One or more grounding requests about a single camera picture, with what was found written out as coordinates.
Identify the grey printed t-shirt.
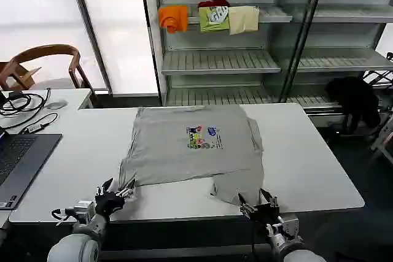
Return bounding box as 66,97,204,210
118,104,265,206

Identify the grey computer mouse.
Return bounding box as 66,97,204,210
45,99,69,110

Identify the dark grey laptop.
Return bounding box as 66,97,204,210
0,131,63,211

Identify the black wire rack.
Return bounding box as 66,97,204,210
362,52,393,91

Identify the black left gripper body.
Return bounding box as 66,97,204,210
94,191,126,215

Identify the grey window frame post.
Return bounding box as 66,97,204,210
65,0,113,94

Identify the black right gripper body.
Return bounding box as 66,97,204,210
246,202,281,225

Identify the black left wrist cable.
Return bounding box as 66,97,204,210
51,207,76,226

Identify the white folding frame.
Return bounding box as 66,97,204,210
369,102,393,165

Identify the brown wooden chair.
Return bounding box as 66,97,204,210
0,44,95,98

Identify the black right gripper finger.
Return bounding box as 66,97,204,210
259,187,279,210
238,193,258,214

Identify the black coiled cable bundle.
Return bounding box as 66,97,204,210
0,88,52,117

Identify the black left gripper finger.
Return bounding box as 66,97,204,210
115,180,138,199
97,177,115,196

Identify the black cable with white adapter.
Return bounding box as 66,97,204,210
0,112,59,136

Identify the grey metal shelf with clothes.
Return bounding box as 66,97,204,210
138,0,393,123

